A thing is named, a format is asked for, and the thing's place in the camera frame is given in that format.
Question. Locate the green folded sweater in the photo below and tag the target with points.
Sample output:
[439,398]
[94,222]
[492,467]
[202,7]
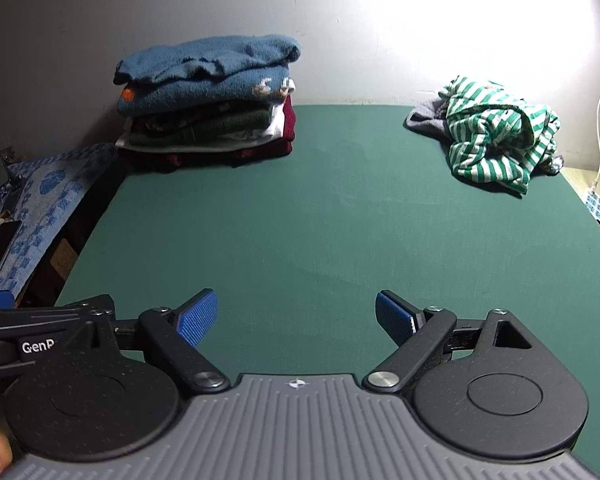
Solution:
[210,127]

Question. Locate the black smartphone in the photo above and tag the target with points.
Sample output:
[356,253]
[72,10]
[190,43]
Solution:
[0,255]

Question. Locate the blue patterned towel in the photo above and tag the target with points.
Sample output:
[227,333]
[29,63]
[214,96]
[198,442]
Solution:
[45,195]

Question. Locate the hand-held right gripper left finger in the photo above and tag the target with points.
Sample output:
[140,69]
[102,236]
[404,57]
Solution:
[199,317]

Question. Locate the blue knit sweater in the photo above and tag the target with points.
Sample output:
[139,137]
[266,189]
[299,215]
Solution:
[205,70]

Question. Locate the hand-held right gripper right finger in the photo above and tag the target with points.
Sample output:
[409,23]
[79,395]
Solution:
[394,317]

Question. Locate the green striped shirt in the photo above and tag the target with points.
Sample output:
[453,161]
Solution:
[495,135]

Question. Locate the green bed sheet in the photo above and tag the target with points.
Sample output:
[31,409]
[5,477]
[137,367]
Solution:
[305,220]

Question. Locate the white power strip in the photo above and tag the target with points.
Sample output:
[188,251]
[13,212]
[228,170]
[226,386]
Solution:
[596,206]

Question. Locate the cardboard box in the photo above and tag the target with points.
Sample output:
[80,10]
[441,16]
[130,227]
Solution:
[64,257]

